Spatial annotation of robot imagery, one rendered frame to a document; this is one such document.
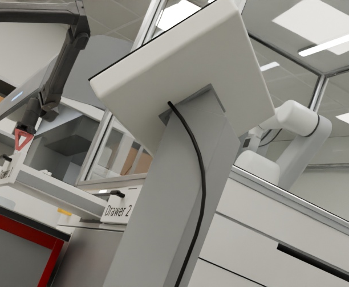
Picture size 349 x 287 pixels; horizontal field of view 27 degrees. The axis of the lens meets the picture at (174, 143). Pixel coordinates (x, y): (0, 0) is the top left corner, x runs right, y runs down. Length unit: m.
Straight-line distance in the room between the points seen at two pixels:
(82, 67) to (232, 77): 1.95
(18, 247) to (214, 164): 1.28
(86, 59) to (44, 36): 3.52
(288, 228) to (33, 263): 0.93
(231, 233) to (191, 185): 0.72
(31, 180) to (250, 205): 0.71
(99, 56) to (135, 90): 2.08
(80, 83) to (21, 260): 1.10
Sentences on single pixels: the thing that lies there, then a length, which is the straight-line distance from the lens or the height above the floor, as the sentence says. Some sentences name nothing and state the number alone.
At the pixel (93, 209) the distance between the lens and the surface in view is 2.41.
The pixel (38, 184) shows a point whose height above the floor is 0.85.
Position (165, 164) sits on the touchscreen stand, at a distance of 1.45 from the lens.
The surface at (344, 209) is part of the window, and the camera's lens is 2.36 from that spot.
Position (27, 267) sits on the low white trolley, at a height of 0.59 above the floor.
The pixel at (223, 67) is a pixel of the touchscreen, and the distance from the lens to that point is 1.48.
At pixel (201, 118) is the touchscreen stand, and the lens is 1.47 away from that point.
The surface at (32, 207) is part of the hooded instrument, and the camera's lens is 3.31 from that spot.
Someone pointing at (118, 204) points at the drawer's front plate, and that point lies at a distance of 2.26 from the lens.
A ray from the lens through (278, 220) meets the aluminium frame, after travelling 2.21.
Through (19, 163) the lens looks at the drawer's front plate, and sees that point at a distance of 2.34.
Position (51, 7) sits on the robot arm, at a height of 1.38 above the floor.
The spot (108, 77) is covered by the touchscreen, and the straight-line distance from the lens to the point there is 1.36.
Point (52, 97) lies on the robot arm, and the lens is 2.69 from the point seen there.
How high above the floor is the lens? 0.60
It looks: 13 degrees up
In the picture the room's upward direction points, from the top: 22 degrees clockwise
